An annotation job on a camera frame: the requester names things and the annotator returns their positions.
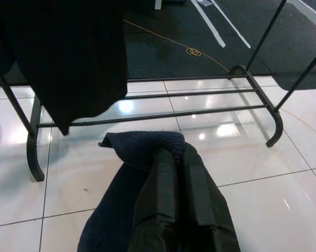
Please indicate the navy knit sweater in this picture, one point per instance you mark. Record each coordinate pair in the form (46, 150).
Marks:
(136, 147)

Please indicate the black printed t-shirt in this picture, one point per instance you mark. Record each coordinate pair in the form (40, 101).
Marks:
(68, 65)

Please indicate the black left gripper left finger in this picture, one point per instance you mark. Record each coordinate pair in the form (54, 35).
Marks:
(163, 197)

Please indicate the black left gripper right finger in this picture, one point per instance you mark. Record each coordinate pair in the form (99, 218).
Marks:
(202, 210)

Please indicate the black metal clothes rack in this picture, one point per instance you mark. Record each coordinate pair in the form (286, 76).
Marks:
(31, 157)

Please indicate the dark grey door mat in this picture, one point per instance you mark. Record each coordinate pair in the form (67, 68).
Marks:
(305, 81)

